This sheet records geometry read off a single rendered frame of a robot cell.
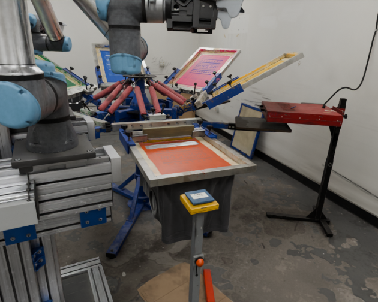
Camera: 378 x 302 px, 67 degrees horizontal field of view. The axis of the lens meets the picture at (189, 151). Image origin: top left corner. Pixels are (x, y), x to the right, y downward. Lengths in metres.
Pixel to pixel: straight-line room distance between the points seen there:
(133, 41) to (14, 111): 0.32
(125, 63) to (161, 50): 5.43
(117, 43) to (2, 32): 0.25
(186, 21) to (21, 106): 0.43
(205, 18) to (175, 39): 5.54
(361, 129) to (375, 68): 0.57
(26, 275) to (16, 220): 0.56
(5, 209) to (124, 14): 0.57
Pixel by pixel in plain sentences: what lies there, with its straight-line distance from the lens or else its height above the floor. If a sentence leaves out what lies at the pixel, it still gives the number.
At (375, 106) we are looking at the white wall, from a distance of 3.17.
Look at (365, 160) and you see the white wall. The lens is 3.27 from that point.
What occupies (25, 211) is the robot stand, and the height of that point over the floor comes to 1.15.
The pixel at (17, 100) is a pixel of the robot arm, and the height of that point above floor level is 1.44.
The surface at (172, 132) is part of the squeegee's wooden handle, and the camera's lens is 1.92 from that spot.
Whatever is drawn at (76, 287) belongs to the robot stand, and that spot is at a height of 0.21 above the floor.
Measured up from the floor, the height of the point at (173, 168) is 0.95.
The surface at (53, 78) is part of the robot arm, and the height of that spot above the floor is 1.47.
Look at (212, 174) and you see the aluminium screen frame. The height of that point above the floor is 0.97.
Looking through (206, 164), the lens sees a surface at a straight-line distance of 1.60.
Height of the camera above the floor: 1.57
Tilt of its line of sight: 20 degrees down
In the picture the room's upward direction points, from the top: 2 degrees clockwise
